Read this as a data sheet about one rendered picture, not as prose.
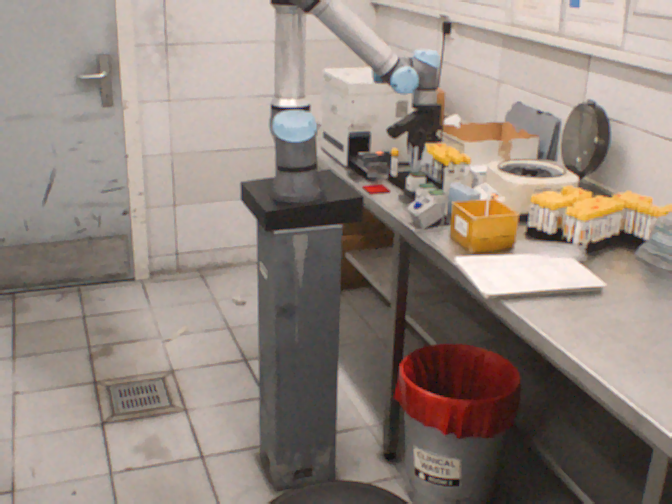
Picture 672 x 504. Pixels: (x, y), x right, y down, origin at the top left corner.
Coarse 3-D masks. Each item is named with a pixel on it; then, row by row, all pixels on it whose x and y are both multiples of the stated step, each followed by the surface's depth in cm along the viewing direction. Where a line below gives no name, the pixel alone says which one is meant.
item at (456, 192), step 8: (456, 184) 235; (448, 192) 236; (456, 192) 233; (464, 192) 229; (472, 192) 229; (480, 192) 229; (448, 200) 237; (456, 200) 233; (464, 200) 229; (448, 208) 238; (448, 216) 237
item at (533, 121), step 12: (516, 108) 294; (528, 108) 287; (516, 120) 294; (528, 120) 286; (540, 120) 279; (552, 120) 272; (528, 132) 286; (540, 132) 279; (552, 132) 271; (540, 144) 278; (552, 144) 274; (540, 156) 277
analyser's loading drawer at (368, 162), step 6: (354, 156) 284; (360, 156) 277; (366, 156) 273; (372, 156) 273; (378, 156) 274; (354, 162) 280; (360, 162) 275; (366, 162) 273; (372, 162) 274; (378, 162) 275; (384, 162) 270; (366, 168) 271; (372, 168) 269; (378, 168) 269; (384, 168) 270; (372, 174) 269; (378, 174) 270; (384, 174) 271
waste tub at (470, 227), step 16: (464, 208) 222; (480, 208) 223; (496, 208) 224; (464, 224) 215; (480, 224) 210; (496, 224) 212; (512, 224) 213; (464, 240) 215; (480, 240) 212; (496, 240) 214; (512, 240) 215
